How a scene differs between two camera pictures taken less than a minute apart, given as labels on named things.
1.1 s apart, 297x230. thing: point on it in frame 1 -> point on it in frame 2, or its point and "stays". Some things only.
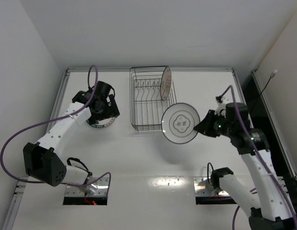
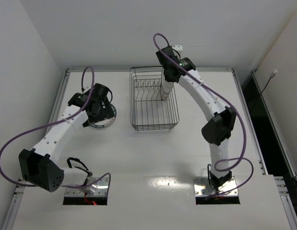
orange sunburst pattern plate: (166, 84) stays
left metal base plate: (75, 191) stays
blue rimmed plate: (101, 123) stays
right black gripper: (209, 124) -> (169, 76)
